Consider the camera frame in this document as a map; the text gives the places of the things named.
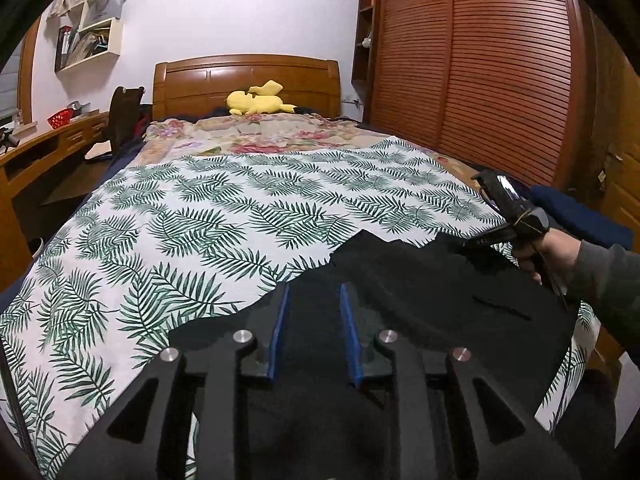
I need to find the black button-up coat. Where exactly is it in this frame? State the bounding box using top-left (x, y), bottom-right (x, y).
top-left (169, 232), bottom-right (579, 479)

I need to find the grey sleeved forearm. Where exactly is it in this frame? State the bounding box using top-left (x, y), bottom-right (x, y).
top-left (568, 242), bottom-right (640, 335)

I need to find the person right hand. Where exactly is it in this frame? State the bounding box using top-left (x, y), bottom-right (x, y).
top-left (512, 229), bottom-right (582, 285)

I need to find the blue cloth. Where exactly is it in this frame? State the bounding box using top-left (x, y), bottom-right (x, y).
top-left (529, 185), bottom-right (634, 250)

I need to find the palm leaf print bedsheet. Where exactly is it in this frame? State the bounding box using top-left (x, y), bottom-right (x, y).
top-left (0, 135), bottom-right (601, 480)

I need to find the wooden slatted wardrobe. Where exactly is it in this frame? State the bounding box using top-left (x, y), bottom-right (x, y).
top-left (352, 0), bottom-right (594, 190)

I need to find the floral quilt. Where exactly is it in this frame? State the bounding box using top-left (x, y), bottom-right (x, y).
top-left (142, 112), bottom-right (482, 181)

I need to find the yellow plush toy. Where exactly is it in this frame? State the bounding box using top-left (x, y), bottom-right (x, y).
top-left (226, 80), bottom-right (296, 115)

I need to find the wooden desk cabinet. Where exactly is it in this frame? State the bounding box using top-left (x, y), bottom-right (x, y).
top-left (1, 112), bottom-right (108, 290)

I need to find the dark wooden chair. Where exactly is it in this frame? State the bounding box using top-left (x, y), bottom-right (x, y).
top-left (85, 87), bottom-right (145, 164)

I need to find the wooden bed headboard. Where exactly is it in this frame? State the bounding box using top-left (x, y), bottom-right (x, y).
top-left (152, 54), bottom-right (342, 122)

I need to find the red basket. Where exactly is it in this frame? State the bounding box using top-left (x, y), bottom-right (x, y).
top-left (47, 107), bottom-right (75, 129)

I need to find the grey window blind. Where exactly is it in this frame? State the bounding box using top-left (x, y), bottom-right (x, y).
top-left (0, 40), bottom-right (23, 125)

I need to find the white wall shelf with books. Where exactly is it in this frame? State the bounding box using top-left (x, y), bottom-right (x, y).
top-left (48, 0), bottom-right (128, 74)

